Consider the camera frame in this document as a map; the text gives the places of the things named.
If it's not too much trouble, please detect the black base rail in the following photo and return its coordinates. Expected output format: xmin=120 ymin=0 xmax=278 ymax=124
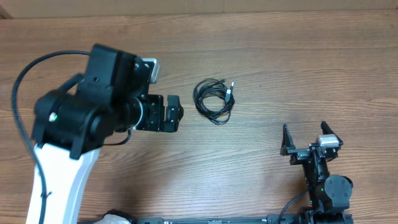
xmin=77 ymin=208 xmax=354 ymax=224

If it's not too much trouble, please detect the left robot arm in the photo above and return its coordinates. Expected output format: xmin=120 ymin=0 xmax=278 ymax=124
xmin=27 ymin=44 xmax=183 ymax=223

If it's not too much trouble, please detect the braided USB-C cable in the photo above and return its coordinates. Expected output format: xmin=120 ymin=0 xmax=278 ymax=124
xmin=195 ymin=79 xmax=234 ymax=124

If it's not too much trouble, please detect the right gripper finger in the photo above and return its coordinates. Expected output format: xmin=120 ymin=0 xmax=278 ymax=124
xmin=320 ymin=121 xmax=344 ymax=146
xmin=280 ymin=124 xmax=295 ymax=156

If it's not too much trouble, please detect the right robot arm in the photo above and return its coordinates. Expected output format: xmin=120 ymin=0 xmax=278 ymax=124
xmin=277 ymin=121 xmax=353 ymax=223

